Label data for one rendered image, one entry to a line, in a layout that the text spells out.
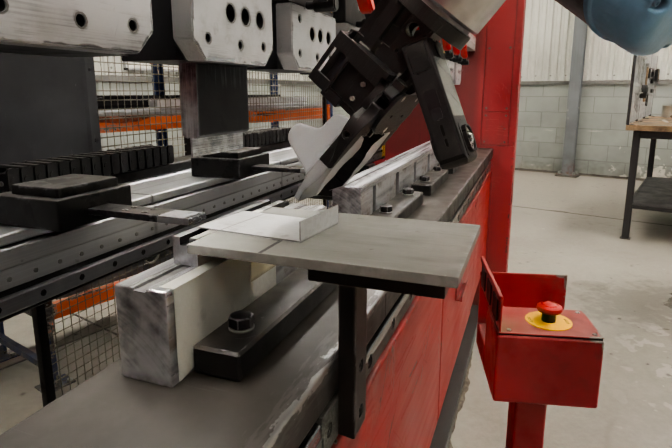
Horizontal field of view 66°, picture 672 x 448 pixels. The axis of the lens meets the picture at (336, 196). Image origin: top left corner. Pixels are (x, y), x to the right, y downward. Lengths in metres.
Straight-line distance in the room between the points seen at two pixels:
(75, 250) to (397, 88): 0.50
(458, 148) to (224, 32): 0.25
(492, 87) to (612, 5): 2.27
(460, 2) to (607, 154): 7.51
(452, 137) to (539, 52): 7.64
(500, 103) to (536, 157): 5.49
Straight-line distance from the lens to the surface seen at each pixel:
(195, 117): 0.55
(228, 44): 0.53
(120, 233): 0.83
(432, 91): 0.45
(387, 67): 0.48
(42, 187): 0.71
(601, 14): 0.40
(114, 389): 0.55
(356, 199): 0.99
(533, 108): 8.09
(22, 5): 0.37
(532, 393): 0.93
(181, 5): 0.50
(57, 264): 0.76
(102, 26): 0.41
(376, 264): 0.45
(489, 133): 2.66
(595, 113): 7.92
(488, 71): 2.66
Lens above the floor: 1.15
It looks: 11 degrees down
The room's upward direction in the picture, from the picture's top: straight up
